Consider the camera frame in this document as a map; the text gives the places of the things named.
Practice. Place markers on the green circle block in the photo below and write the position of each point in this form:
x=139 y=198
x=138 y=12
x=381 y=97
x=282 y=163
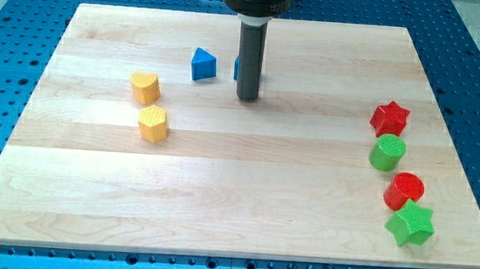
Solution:
x=387 y=152

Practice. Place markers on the red star block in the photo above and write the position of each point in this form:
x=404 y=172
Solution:
x=389 y=119

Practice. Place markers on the red circle block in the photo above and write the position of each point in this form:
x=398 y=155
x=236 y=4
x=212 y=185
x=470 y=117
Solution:
x=403 y=187

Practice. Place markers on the green star block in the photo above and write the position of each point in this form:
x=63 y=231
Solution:
x=412 y=224

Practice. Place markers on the blue block behind rod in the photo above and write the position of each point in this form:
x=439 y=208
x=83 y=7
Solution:
x=235 y=69

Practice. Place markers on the blue triangle block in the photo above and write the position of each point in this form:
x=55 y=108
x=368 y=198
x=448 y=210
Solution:
x=203 y=65

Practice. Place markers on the yellow hexagon block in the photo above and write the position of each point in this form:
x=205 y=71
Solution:
x=153 y=123

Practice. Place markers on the light wooden board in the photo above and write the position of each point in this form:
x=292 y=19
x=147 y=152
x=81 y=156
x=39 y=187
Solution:
x=286 y=177

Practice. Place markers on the yellow heart block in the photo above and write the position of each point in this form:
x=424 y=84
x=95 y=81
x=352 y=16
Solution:
x=146 y=87

